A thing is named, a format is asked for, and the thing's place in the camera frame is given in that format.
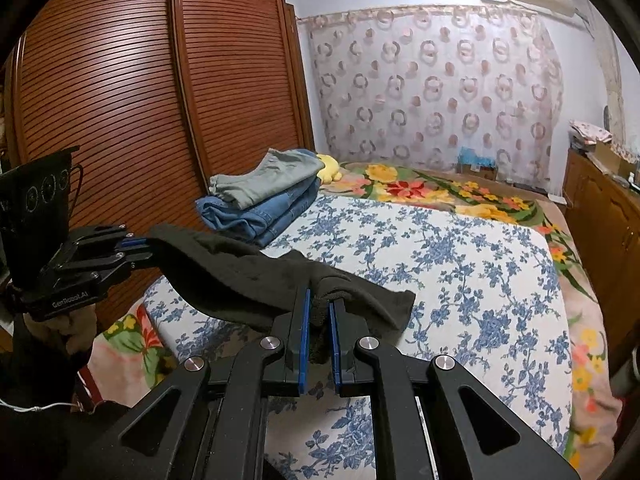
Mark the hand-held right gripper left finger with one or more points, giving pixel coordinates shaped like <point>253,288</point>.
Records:
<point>304,340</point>

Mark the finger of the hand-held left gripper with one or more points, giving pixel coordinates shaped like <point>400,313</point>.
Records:
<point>105,265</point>
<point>100,237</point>

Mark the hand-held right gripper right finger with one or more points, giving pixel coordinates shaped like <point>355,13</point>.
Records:
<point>334,347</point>

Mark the black pants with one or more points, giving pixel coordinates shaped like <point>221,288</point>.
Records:
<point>225,275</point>

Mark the person's left forearm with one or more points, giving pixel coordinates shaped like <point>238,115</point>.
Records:
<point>40,410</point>

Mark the folded grey pants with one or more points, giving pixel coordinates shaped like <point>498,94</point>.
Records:
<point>265,175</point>

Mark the person's left hand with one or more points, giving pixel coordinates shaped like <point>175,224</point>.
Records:
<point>62,332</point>

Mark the brown slatted wardrobe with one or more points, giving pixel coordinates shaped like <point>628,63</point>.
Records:
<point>125,110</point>

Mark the blue floral bed sheet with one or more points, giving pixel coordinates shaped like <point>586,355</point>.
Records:
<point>450,285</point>

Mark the folded blue jeans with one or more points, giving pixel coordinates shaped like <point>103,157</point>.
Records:
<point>260,215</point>

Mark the yellow plush toy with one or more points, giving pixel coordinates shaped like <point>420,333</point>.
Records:
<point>330,167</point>

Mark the colourful flower blanket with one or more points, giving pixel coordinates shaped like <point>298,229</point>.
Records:
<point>425,190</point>

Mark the blue printed box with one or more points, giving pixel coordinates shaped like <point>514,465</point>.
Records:
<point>475,162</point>

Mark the white flat device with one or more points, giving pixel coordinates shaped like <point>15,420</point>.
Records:
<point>557,198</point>

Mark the circle patterned sheer curtain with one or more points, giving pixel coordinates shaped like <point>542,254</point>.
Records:
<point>430,95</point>

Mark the wooden side cabinet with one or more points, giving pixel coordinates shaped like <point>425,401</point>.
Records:
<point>600,235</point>

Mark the grey waste bin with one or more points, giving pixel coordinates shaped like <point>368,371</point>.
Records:
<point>625,375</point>

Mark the folded floral cloth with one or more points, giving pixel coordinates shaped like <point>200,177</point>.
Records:
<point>592,131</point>

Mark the cardboard box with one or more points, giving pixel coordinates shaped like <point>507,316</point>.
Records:
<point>615,157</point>

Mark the white tied curtain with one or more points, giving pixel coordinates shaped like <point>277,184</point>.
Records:
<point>612,80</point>

